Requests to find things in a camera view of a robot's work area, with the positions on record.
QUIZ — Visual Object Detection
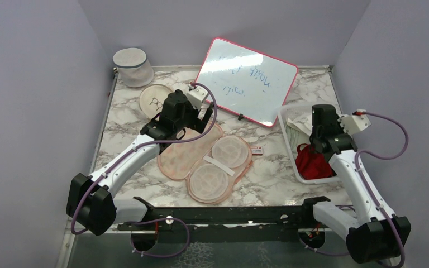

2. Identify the pink-framed whiteboard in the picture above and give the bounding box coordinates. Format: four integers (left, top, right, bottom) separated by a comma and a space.
195, 37, 299, 127

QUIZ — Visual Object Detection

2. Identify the white bra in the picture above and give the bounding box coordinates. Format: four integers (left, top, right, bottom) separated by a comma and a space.
287, 113, 313, 136

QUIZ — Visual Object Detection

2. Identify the black front mounting bar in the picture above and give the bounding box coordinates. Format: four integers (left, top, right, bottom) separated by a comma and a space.
117, 197, 328, 244

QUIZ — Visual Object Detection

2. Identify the red garment in basket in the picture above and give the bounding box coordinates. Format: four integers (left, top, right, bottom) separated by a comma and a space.
295, 143, 334, 180

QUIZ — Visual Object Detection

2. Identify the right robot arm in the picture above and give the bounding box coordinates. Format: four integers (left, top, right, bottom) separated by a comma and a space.
300, 104, 411, 267

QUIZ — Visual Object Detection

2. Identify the floral mesh laundry bag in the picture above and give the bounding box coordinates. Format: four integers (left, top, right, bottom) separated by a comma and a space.
158, 124, 252, 204

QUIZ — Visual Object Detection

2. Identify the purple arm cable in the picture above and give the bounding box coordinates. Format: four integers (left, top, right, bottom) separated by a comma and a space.
70, 82, 218, 259
297, 111, 410, 268

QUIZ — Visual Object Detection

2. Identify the white plastic basket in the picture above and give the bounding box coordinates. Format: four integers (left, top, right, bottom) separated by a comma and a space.
278, 101, 340, 184

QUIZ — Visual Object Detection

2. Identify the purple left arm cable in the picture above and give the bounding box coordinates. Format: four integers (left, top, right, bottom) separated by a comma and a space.
70, 82, 218, 259

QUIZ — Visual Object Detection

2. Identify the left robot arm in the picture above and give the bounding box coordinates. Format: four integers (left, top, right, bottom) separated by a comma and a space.
66, 83, 217, 236

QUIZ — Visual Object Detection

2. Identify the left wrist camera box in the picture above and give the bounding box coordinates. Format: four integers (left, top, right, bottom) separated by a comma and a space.
186, 85, 208, 111

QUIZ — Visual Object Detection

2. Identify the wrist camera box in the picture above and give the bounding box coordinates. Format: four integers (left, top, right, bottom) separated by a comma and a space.
337, 109, 371, 136
186, 85, 208, 111

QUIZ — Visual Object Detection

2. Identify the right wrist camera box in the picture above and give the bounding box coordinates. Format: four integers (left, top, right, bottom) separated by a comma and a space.
337, 109, 371, 136

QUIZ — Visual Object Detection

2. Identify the white cylindrical mesh laundry bag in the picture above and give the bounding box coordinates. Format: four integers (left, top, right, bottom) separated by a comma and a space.
112, 47, 154, 87

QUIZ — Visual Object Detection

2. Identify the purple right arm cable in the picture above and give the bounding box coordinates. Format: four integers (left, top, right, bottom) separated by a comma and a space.
297, 111, 410, 268

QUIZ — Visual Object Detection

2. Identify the white garment in basket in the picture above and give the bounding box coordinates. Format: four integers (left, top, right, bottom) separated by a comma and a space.
286, 126, 309, 157

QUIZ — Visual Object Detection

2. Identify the aluminium table edge rail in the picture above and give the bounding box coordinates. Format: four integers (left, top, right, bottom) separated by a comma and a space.
84, 67, 119, 176

